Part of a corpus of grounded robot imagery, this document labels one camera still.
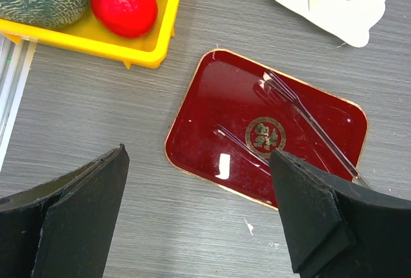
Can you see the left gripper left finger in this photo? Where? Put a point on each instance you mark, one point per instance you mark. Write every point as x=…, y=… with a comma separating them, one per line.
x=64, y=227

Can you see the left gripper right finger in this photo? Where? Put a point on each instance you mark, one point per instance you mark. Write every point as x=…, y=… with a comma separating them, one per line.
x=335, y=228

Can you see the metal tweezers tongs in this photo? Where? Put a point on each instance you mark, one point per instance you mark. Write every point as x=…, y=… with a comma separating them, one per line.
x=270, y=83

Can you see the red lacquer snack tray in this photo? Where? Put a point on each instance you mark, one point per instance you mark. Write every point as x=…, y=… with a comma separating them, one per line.
x=225, y=90

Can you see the yellow plastic fruit bin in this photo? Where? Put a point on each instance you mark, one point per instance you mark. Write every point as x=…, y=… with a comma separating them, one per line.
x=89, y=36

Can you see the red apple at front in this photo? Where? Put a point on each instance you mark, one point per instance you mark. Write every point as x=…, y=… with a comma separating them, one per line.
x=126, y=18

